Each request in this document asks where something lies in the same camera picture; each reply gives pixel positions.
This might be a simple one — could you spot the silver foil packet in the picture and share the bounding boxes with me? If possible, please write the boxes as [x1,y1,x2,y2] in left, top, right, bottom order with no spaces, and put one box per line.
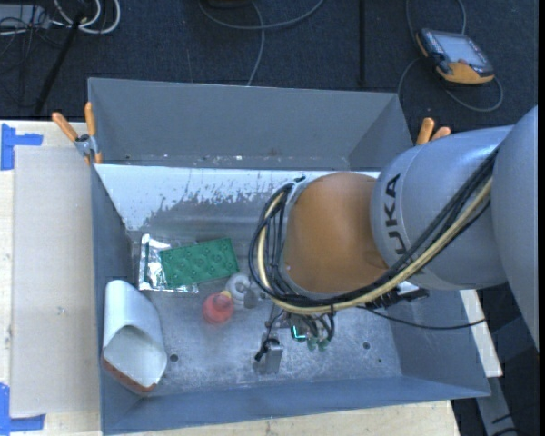
[137,233,201,295]

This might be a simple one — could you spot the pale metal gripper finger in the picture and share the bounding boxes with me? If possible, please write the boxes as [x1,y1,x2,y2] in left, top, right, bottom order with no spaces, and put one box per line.
[259,342,285,375]
[253,337,275,362]

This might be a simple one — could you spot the pale wood flat board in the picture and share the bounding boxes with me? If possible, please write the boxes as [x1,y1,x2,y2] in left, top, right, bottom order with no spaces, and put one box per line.
[9,145,103,420]

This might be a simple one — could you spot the red toy fruit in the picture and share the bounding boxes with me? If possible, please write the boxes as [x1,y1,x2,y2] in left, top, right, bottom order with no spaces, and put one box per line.
[202,290,235,326]

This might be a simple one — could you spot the grey metal bin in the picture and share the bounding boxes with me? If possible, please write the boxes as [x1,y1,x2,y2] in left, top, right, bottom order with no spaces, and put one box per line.
[86,77,492,436]

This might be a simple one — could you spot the white ring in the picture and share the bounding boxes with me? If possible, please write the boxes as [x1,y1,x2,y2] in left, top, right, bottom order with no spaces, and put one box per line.
[225,272,256,311]

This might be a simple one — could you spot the dark green flat block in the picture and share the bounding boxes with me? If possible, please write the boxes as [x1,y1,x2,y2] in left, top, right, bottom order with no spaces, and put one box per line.
[158,236,241,291]

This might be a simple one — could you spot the white cup with orange base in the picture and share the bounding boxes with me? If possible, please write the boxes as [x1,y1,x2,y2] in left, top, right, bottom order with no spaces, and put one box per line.
[100,279,169,395]

